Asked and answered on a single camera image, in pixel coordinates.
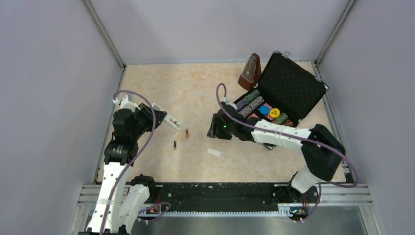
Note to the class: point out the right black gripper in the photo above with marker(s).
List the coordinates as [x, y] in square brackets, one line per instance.
[215, 129]

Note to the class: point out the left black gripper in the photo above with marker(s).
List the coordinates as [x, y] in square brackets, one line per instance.
[147, 111]

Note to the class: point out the white battery cover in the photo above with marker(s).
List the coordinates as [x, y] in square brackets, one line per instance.
[214, 152]

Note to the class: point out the white remote control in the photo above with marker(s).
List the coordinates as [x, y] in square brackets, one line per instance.
[168, 119]

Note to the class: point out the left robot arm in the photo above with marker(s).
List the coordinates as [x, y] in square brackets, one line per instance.
[115, 214]

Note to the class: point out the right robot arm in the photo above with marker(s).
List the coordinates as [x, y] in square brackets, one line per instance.
[320, 149]

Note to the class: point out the blue poker chip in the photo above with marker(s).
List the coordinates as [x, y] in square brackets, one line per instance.
[264, 109]

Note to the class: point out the yellow poker chip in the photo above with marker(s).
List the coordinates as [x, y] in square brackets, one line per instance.
[274, 113]

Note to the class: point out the brown wooden metronome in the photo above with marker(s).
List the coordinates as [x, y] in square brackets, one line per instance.
[251, 72]

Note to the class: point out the black poker chip case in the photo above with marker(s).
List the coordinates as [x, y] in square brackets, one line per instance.
[287, 86]

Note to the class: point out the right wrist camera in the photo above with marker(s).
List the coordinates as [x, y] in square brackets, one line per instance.
[229, 106]

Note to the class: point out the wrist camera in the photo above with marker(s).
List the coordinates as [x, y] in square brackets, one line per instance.
[126, 102]
[229, 106]

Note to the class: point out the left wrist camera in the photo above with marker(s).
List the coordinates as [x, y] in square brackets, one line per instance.
[126, 102]

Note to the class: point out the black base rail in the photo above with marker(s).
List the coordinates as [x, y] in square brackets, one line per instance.
[227, 198]

